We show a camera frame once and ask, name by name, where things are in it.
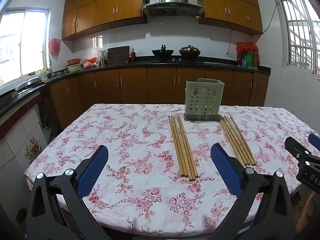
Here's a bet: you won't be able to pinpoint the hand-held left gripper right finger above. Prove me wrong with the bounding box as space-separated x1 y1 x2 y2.
210 143 293 240

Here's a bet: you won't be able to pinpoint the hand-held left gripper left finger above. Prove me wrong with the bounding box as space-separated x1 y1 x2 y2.
25 144 112 240

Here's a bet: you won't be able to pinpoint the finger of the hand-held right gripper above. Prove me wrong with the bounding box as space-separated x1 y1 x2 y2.
284 136 312 159
308 133 320 152

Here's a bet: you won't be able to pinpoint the green perforated utensil holder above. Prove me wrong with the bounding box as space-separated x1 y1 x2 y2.
184 78 225 122

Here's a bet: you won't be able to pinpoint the person's right hand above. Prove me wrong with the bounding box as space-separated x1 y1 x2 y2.
299 193 320 233

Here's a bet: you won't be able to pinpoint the pink floral tablecloth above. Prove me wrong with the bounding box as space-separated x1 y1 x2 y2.
24 103 320 233

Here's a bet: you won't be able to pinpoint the green basin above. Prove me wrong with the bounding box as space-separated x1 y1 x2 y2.
65 64 83 73

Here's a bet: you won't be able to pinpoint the wooden base cabinets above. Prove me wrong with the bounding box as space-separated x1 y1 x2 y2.
40 66 270 130

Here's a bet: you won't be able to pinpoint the red and white plastic bag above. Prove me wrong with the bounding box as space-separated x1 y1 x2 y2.
83 57 98 68

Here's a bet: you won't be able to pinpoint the metal pan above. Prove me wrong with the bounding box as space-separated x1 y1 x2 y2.
15 77 42 92

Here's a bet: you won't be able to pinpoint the black kitchen countertop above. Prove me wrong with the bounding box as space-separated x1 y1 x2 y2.
0 59 272 117

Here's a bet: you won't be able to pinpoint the red bag over bottles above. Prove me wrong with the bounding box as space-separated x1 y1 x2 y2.
236 42 258 53

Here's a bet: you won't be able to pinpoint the glass jars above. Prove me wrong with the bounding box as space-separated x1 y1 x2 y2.
98 49 108 65

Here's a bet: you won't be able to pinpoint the barred window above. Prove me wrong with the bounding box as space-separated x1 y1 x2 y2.
274 0 320 77

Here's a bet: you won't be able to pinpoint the dark cutting board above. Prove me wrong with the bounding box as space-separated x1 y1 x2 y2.
107 46 130 65

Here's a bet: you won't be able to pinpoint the gas stove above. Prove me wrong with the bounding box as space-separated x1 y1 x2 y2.
150 57 204 64

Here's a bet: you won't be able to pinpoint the pot with lid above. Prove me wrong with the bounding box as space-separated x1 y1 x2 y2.
179 45 201 57

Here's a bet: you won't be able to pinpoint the red hanging plastic bag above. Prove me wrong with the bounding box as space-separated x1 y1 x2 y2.
48 38 62 61

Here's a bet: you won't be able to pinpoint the black wok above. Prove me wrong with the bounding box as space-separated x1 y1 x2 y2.
152 44 174 57

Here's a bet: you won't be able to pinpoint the sliding window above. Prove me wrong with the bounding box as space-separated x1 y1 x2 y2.
0 9 50 85

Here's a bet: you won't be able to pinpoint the steel range hood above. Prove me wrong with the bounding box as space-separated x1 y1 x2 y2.
142 0 203 18

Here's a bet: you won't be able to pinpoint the wall power cable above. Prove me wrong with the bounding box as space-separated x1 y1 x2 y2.
226 4 279 55

